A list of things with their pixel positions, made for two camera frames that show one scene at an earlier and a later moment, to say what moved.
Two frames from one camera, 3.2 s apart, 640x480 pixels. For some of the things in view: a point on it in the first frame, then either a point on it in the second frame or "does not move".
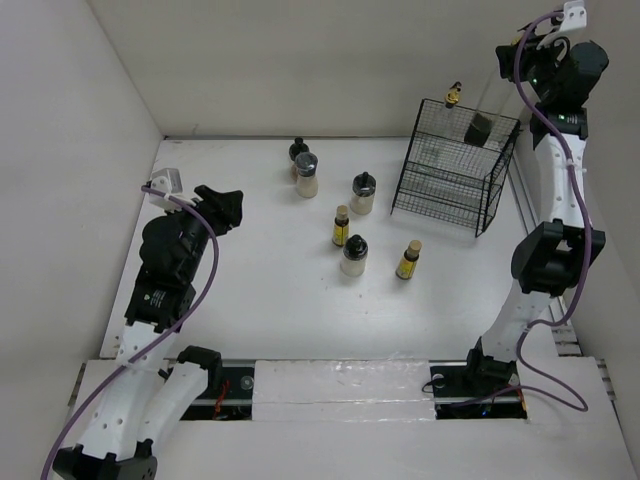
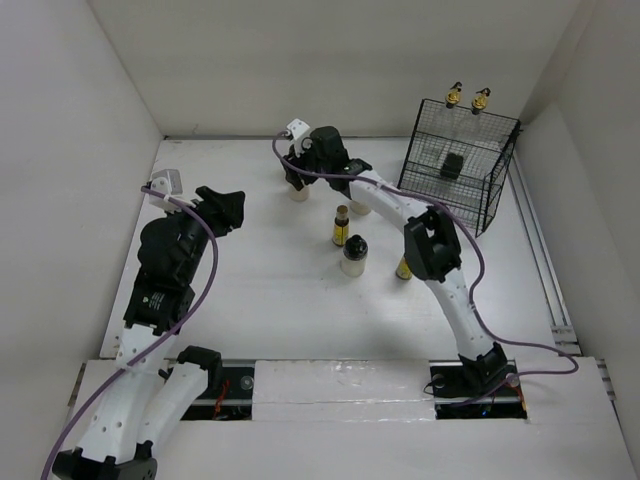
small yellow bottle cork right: [408, 262] does not move
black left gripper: [226, 214] does not move
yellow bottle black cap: [340, 234] does not move
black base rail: [229, 395] does not move
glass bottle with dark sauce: [481, 122] to [452, 160]
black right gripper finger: [506, 56] to [293, 177]
